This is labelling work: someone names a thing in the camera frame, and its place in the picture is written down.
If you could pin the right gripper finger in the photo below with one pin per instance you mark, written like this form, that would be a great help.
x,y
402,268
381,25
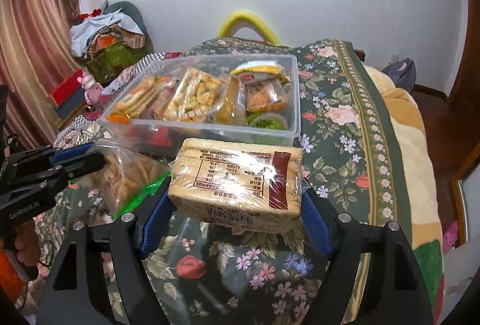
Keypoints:
x,y
49,155
57,177

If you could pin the beige biscuit block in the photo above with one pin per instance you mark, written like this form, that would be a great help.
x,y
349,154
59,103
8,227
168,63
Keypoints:
x,y
254,187

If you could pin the white yellow snack bag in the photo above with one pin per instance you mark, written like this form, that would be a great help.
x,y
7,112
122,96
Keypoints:
x,y
260,71

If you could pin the left hand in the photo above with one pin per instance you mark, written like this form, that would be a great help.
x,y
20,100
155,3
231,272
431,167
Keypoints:
x,y
27,244

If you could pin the red box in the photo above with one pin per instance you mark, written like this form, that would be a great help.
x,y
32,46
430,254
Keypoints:
x,y
69,95

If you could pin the clear bag round crackers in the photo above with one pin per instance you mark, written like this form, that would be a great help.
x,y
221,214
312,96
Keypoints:
x,y
124,174

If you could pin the pink plush toy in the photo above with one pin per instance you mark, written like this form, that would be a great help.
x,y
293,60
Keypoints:
x,y
92,89

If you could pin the pink slipper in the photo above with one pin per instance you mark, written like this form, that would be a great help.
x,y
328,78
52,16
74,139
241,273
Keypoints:
x,y
450,237

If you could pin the green snack packet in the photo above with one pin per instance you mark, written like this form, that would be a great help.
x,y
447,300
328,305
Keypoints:
x,y
148,190

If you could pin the orange cracker pack in box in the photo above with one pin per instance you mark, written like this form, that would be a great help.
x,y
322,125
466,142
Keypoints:
x,y
147,100

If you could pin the pile of clothes and bags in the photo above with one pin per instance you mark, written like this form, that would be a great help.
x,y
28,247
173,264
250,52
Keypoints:
x,y
110,40

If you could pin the floral green bedspread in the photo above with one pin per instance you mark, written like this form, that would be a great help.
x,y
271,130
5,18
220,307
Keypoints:
x,y
155,265

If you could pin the striped pink curtain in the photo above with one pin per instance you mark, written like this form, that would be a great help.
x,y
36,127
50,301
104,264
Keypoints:
x,y
35,58

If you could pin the beige fleece blanket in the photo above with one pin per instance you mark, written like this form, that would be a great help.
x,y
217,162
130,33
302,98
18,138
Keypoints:
x,y
427,235

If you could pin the yellow cookie pack in box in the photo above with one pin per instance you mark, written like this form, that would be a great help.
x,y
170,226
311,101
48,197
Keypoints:
x,y
194,96

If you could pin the clear plastic storage box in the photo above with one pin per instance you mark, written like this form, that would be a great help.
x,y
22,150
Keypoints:
x,y
246,98

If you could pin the green jelly cup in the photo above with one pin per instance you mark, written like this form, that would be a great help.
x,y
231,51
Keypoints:
x,y
268,120

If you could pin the orange snack packet in box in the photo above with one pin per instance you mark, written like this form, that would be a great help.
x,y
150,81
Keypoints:
x,y
266,96

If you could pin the grey backpack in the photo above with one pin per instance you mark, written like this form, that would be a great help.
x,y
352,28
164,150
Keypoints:
x,y
402,73

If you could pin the yellow foam bed rail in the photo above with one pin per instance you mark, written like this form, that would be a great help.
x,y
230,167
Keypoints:
x,y
241,19

